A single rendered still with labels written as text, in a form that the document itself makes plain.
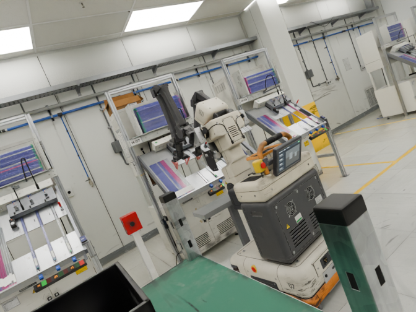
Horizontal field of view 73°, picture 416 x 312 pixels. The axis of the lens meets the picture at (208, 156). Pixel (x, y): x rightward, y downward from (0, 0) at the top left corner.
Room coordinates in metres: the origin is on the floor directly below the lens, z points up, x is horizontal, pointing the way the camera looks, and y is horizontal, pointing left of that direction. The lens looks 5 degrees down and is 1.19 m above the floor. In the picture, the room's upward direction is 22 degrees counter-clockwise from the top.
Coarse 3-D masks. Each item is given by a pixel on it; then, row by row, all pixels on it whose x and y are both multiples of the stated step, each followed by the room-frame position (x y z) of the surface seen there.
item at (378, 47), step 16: (384, 16) 5.36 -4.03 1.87; (368, 32) 5.37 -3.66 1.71; (384, 32) 5.24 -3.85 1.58; (400, 32) 5.40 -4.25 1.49; (368, 48) 5.46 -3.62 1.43; (384, 48) 5.19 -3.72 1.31; (400, 48) 5.29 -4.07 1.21; (368, 64) 5.54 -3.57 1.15; (384, 64) 5.35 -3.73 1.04; (400, 80) 5.57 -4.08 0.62; (384, 96) 5.46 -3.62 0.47; (400, 96) 5.19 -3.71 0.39; (384, 112) 5.55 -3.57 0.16; (400, 112) 5.31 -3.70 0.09
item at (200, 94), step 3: (201, 90) 2.49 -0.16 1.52; (195, 93) 2.46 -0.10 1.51; (198, 93) 2.45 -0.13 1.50; (201, 93) 2.45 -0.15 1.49; (204, 93) 2.46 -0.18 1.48; (195, 96) 2.47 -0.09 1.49; (198, 96) 2.45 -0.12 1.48; (201, 96) 2.43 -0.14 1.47; (204, 96) 2.42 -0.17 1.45; (207, 96) 2.43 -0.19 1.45; (195, 99) 2.49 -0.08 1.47; (198, 99) 2.52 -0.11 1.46; (201, 99) 2.44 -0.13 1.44; (204, 99) 2.41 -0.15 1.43; (207, 99) 2.39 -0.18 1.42; (195, 102) 2.50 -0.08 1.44; (198, 102) 2.53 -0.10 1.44; (231, 108) 2.30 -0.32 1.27
